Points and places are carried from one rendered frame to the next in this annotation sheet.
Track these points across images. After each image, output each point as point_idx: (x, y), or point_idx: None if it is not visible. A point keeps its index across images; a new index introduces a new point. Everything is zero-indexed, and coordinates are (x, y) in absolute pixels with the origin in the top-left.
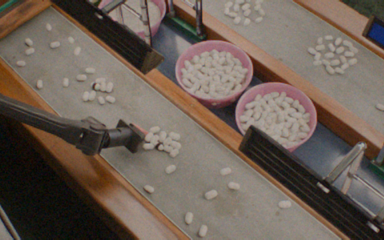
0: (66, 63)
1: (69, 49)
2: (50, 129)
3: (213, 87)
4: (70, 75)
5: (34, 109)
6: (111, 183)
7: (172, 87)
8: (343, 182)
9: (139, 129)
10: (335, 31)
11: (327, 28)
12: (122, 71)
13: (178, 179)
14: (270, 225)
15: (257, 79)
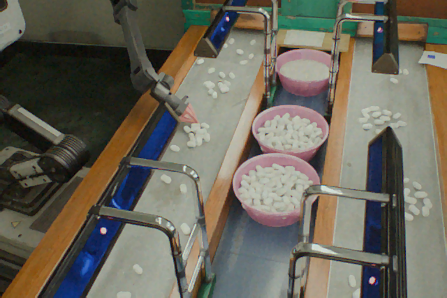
0: (229, 64)
1: (242, 60)
2: (130, 53)
3: (274, 137)
4: (221, 70)
5: (135, 36)
6: (139, 124)
7: (249, 115)
8: (258, 280)
9: (186, 108)
10: (434, 188)
11: (431, 181)
12: (246, 90)
13: (170, 157)
14: (158, 229)
15: (322, 168)
